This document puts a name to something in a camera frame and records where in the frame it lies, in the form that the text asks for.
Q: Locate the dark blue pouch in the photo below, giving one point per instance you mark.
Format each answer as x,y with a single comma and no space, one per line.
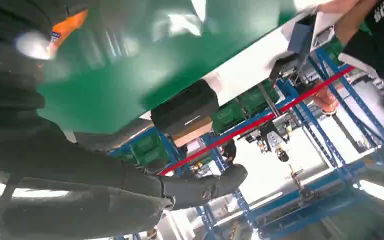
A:
299,36

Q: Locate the blue metal rack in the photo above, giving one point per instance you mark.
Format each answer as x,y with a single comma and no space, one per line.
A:
314,126

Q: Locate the person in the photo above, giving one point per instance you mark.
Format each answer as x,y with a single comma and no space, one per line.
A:
374,36

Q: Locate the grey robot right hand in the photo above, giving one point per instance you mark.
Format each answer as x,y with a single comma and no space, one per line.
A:
79,192

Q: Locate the green table mat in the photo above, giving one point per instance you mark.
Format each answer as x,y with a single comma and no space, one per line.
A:
129,66

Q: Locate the black zippered case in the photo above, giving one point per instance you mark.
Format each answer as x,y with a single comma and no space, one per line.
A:
185,106

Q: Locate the red metal beam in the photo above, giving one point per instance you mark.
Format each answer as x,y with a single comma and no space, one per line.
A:
245,127

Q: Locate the green plastic crate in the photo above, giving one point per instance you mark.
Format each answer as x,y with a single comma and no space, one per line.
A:
149,149
228,116
256,97

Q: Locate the orange drink bottle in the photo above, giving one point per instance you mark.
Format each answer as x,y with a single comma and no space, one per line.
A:
69,24

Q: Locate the brown cardboard box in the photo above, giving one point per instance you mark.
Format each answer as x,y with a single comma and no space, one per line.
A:
193,132

